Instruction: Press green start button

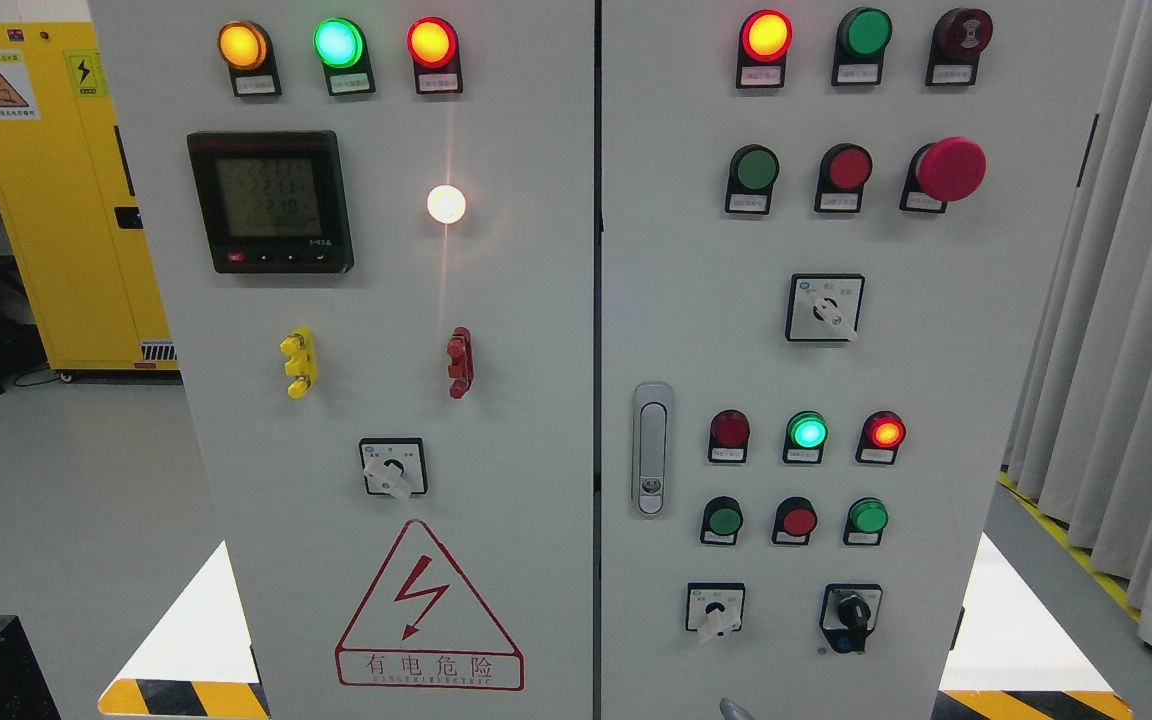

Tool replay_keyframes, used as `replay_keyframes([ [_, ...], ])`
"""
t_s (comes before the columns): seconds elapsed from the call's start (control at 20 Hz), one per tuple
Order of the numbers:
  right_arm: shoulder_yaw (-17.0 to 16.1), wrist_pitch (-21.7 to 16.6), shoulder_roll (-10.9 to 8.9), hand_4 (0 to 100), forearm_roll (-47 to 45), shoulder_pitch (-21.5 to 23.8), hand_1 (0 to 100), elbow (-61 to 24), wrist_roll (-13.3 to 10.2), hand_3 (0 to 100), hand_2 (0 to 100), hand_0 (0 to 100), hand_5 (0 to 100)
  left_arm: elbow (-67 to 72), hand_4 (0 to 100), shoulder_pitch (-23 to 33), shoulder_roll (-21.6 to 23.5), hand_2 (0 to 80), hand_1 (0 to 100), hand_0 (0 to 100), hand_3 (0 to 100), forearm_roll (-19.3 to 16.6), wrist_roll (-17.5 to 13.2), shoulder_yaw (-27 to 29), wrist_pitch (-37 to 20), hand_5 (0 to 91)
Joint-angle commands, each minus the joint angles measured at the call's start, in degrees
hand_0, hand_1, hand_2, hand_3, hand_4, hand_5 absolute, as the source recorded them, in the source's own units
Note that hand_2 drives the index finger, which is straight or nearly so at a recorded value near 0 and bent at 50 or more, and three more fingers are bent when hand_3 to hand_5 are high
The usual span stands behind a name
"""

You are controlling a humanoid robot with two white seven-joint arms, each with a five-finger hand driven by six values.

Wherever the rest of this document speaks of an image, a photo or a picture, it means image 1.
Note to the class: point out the red terminal connector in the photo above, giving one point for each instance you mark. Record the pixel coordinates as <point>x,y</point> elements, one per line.
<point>460,369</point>

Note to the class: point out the red push button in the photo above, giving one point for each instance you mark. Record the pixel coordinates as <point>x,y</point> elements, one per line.
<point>794,522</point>
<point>844,170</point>

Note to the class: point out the right grey cabinet door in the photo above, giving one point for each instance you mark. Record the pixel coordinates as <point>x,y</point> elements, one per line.
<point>697,298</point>

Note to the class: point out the red electric danger warning sticker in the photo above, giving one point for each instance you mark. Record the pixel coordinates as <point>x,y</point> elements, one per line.
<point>422,624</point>

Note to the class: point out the lower red push button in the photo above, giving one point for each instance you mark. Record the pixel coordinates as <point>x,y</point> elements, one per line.
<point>794,522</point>

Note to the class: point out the green indicator light top left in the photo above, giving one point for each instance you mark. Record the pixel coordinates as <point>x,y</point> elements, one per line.
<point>344,53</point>

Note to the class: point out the green push button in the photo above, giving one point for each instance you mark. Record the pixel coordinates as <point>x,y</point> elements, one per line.
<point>866,520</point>
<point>721,522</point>
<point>753,171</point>

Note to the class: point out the upper green push button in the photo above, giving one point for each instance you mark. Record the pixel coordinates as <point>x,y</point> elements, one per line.
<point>753,171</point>

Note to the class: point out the lower white rotary selector switch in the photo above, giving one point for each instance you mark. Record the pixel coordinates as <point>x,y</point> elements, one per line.
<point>713,610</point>

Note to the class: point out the upper red push button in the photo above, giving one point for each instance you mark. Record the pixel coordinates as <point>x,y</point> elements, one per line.
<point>844,170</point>

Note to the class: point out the red emergency stop mushroom button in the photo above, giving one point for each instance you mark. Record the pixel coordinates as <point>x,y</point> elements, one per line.
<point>943,172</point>

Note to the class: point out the black key selector switch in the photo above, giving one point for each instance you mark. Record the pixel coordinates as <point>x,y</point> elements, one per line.
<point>848,615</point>

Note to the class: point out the orange indicator light top left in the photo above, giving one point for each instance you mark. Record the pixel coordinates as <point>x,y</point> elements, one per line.
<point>247,50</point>

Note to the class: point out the lower right green push button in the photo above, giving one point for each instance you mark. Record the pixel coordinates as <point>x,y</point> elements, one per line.
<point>866,520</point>

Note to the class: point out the green unlit indicator top right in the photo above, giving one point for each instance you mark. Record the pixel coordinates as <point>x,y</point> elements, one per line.
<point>862,37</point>

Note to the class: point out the left door rotary selector switch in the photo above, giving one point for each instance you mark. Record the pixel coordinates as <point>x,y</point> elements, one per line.
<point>394,467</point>

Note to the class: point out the red lit indicator lower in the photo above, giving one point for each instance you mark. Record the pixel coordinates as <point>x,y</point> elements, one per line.
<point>880,438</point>

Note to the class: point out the red lit indicator top right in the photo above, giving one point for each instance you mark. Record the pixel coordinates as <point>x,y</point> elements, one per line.
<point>764,40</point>

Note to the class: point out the white lit indicator light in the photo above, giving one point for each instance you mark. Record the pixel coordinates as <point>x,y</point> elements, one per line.
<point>446,204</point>

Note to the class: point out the yellow safety cabinet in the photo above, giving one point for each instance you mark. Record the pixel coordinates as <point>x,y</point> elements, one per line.
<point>69,208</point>

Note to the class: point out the dark red unlit indicator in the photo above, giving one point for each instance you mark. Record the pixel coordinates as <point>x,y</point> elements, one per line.
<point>729,433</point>

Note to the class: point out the black digital power meter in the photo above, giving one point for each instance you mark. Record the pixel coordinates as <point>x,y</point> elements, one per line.
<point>272,202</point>

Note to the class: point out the yellow terminal connector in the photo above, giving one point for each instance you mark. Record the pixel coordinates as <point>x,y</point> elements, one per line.
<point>300,361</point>

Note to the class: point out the upper right rotary selector switch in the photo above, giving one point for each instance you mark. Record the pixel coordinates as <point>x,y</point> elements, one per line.
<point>824,307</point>

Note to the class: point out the lower left green push button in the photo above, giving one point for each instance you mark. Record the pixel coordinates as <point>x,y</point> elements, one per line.
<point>721,522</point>

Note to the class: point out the red lit indicator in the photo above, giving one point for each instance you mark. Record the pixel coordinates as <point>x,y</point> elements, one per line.
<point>880,438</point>
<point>764,40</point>

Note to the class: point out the red indicator light top left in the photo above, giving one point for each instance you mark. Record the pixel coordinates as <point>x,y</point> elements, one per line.
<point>435,53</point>

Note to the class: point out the left grey cabinet door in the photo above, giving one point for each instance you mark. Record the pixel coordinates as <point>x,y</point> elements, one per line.
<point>510,464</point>

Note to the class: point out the silver door latch handle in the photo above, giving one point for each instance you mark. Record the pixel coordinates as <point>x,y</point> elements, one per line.
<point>649,459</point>

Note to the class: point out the grey cabinet door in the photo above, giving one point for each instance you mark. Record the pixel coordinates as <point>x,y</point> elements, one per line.
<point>510,464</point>
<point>697,298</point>

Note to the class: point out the grey curtain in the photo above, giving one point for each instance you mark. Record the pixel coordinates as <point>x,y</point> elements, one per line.
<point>1081,444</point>

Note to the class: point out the green lit indicator lower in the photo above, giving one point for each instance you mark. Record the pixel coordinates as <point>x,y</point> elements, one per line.
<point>805,438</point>

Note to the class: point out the dark red buzzer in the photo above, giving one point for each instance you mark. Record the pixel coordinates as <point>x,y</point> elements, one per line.
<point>958,39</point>

